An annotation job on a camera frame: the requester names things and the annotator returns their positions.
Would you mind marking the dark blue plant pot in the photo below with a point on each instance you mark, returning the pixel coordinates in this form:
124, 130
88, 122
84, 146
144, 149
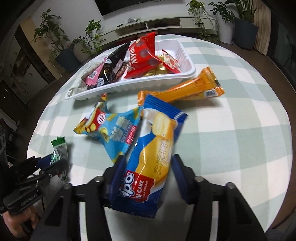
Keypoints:
245, 34

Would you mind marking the red white candy wrapper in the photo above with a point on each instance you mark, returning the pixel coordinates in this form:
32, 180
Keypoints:
171, 63

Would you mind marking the left hand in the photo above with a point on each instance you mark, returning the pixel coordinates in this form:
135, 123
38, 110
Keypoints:
14, 222

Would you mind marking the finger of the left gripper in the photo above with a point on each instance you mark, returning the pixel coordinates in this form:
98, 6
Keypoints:
44, 162
58, 168

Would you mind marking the green seed snack packet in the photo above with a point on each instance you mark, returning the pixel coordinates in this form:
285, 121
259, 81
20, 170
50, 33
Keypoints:
60, 153

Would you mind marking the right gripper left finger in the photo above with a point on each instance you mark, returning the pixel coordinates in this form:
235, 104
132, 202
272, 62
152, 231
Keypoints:
112, 180

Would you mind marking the blue Tipo cake packet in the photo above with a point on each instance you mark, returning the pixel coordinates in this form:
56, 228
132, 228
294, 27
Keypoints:
142, 182

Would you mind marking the panda snack bag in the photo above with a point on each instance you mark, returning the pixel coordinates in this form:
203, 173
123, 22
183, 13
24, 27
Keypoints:
115, 131

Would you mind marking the checkered tablecloth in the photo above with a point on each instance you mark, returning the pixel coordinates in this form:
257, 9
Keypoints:
242, 137

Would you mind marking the red Mylikes chocolate bag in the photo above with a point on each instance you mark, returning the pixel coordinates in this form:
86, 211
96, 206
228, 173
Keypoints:
142, 56

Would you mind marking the black sesame snack packet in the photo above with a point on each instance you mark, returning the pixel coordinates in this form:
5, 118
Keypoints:
112, 65

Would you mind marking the orange snack bar wrapper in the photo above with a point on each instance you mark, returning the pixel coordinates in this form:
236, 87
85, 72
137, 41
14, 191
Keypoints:
205, 85

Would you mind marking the gold foil packet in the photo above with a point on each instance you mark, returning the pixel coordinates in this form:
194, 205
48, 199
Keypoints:
159, 70

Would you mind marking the white plastic tray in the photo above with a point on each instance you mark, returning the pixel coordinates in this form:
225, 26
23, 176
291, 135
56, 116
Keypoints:
169, 43

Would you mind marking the brown foil candy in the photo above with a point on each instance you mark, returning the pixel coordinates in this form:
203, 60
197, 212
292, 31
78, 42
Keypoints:
121, 72

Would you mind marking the left dark plant pot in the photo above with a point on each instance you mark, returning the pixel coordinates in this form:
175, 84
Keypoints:
68, 60

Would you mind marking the pink candy wrapper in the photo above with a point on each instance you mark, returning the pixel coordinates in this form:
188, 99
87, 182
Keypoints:
92, 77

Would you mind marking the white TV cabinet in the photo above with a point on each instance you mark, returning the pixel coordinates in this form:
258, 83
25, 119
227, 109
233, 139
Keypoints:
178, 23

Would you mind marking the black television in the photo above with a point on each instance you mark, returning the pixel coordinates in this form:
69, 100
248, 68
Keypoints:
107, 7

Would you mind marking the white plant pot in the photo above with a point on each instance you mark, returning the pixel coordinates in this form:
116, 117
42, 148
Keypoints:
80, 54
226, 29

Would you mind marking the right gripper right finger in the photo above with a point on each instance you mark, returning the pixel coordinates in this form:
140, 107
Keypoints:
185, 178

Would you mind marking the left white plant pot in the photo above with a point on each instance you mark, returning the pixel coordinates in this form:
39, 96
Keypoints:
80, 54

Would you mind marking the glass display cabinet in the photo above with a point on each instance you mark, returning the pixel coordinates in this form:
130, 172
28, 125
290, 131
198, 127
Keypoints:
24, 71

